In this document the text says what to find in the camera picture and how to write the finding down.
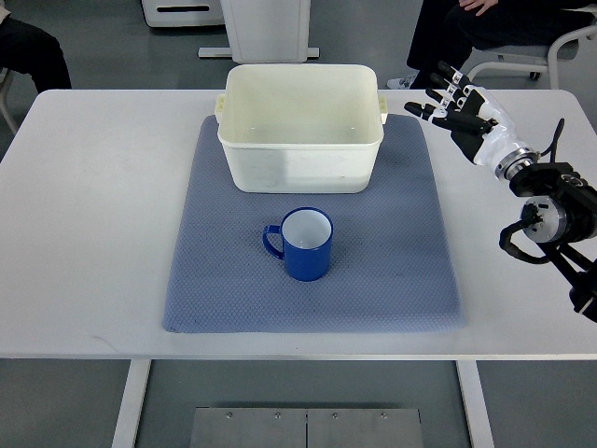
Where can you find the seated person right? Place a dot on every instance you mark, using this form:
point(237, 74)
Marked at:
point(449, 31)

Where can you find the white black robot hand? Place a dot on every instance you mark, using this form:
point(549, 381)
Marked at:
point(479, 126)

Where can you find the white appliance with slot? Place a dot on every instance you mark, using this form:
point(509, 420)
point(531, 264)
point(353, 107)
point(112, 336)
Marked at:
point(180, 13)

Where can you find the white chair right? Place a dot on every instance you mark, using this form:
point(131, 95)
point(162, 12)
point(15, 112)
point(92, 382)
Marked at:
point(537, 60)

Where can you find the metal floor plate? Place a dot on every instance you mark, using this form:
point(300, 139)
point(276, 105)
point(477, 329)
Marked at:
point(296, 427)

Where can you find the white table frame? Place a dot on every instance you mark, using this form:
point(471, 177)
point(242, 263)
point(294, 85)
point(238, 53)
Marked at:
point(131, 405)

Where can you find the blue mug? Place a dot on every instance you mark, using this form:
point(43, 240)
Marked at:
point(303, 241)

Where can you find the blue textured mat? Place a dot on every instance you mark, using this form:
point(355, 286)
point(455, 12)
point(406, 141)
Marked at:
point(373, 261)

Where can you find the white machine base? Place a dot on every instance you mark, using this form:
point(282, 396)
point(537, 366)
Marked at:
point(265, 32)

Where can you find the cream plastic box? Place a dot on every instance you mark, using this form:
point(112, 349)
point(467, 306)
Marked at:
point(301, 128)

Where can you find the seated person left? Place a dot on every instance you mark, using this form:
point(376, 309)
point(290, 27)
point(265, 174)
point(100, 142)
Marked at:
point(29, 50)

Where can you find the seated person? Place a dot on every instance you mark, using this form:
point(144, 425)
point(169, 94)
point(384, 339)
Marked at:
point(29, 50)
point(449, 31)

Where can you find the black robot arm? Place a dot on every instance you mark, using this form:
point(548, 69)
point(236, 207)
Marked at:
point(560, 210)

